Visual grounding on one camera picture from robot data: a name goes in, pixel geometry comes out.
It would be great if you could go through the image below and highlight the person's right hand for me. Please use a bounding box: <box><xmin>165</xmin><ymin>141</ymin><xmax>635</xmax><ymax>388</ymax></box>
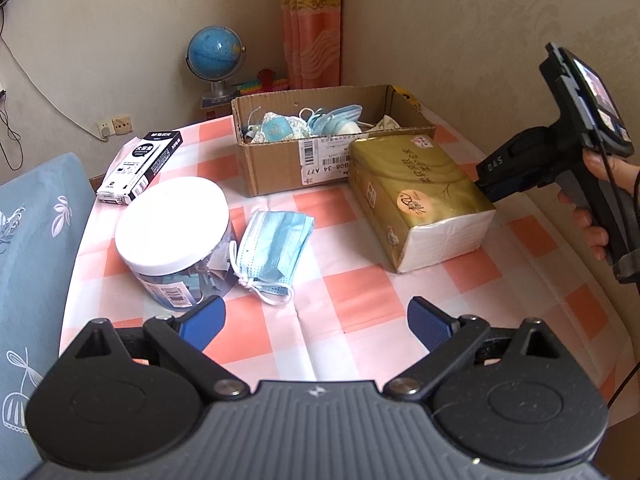
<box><xmin>557</xmin><ymin>150</ymin><xmax>640</xmax><ymax>262</ymax></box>

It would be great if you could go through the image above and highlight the blue cloth with white print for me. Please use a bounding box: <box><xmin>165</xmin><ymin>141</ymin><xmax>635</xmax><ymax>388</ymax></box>
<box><xmin>0</xmin><ymin>152</ymin><xmax>97</xmax><ymax>480</ymax></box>

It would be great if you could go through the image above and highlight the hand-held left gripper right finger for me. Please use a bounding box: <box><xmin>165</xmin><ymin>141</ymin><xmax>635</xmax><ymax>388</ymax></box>
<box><xmin>382</xmin><ymin>297</ymin><xmax>577</xmax><ymax>404</ymax></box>

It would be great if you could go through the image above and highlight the brown cardboard box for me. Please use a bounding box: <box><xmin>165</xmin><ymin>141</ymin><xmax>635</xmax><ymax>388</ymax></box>
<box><xmin>231</xmin><ymin>84</ymin><xmax>437</xmax><ymax>199</ymax></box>

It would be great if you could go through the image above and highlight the pink patterned curtain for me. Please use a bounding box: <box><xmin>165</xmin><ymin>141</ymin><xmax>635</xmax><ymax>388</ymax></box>
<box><xmin>277</xmin><ymin>0</ymin><xmax>346</xmax><ymax>91</ymax></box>

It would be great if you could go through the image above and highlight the floral fabric pouch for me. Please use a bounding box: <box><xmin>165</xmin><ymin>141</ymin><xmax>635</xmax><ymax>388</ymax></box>
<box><xmin>243</xmin><ymin>109</ymin><xmax>266</xmax><ymax>144</ymax></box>

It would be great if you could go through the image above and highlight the white wall socket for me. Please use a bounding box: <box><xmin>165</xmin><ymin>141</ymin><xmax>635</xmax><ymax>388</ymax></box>
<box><xmin>95</xmin><ymin>114</ymin><xmax>136</xmax><ymax>141</ymax></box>

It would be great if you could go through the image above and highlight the gold tissue paper pack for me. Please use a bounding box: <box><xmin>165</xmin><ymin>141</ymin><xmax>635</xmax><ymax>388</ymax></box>
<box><xmin>347</xmin><ymin>133</ymin><xmax>497</xmax><ymax>275</ymax></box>

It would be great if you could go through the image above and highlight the black and white carton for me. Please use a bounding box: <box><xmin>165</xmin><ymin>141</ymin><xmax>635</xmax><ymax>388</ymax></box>
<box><xmin>95</xmin><ymin>128</ymin><xmax>185</xmax><ymax>207</ymax></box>

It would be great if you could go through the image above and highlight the blue desk globe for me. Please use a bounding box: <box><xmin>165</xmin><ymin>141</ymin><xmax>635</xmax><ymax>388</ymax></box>
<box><xmin>186</xmin><ymin>25</ymin><xmax>247</xmax><ymax>109</ymax></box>

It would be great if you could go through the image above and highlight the colourful plastic toy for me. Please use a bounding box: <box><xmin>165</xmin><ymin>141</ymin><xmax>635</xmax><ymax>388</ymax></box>
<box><xmin>238</xmin><ymin>69</ymin><xmax>289</xmax><ymax>97</ymax></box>

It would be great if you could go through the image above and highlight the blue face mask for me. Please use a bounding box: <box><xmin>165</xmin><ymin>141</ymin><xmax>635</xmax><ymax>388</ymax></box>
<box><xmin>228</xmin><ymin>209</ymin><xmax>316</xmax><ymax>307</ymax></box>
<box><xmin>306</xmin><ymin>103</ymin><xmax>365</xmax><ymax>136</ymax></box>

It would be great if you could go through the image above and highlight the white cable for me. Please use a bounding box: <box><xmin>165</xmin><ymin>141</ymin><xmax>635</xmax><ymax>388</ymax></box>
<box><xmin>0</xmin><ymin>34</ymin><xmax>107</xmax><ymax>139</ymax></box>

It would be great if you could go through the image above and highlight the cream scrunchie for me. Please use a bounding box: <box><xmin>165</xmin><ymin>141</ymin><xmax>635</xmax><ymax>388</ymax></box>
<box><xmin>372</xmin><ymin>113</ymin><xmax>402</xmax><ymax>134</ymax></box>

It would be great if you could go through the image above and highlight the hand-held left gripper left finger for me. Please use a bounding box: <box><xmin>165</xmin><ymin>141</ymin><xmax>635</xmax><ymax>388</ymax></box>
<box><xmin>57</xmin><ymin>295</ymin><xmax>252</xmax><ymax>404</ymax></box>

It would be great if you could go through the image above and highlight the blue and cream plush keychain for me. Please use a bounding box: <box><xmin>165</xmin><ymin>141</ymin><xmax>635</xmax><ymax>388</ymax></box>
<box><xmin>261</xmin><ymin>111</ymin><xmax>295</xmax><ymax>142</ymax></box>

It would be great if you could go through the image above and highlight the clear jar with white lid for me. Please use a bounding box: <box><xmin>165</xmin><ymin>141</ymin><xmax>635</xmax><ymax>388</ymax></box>
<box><xmin>114</xmin><ymin>176</ymin><xmax>236</xmax><ymax>311</ymax></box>

